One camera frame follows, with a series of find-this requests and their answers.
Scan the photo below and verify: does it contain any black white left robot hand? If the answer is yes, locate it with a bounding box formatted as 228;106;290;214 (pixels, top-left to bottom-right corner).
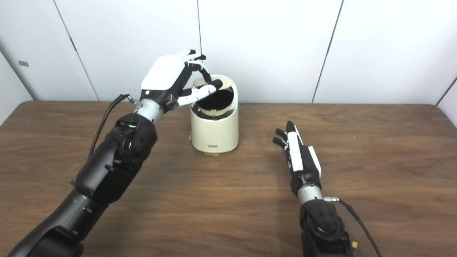
140;49;224;113

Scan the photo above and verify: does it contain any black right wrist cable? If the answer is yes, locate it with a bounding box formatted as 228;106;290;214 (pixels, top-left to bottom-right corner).
323;196;382;257

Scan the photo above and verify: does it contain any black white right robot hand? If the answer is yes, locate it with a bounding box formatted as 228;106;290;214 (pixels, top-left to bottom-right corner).
272;121;322;197

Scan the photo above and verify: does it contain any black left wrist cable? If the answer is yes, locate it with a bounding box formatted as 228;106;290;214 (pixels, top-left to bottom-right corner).
88;94;142;157

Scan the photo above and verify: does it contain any cream-colored bin body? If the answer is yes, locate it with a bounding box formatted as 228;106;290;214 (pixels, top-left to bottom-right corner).
189;74;239;154

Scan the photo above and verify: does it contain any cream round bin lid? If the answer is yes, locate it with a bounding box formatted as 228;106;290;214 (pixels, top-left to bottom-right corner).
193;76;234;90

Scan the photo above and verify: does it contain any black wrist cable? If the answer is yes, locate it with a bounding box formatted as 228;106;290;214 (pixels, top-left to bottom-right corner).
323;196;382;257
88;94;142;157

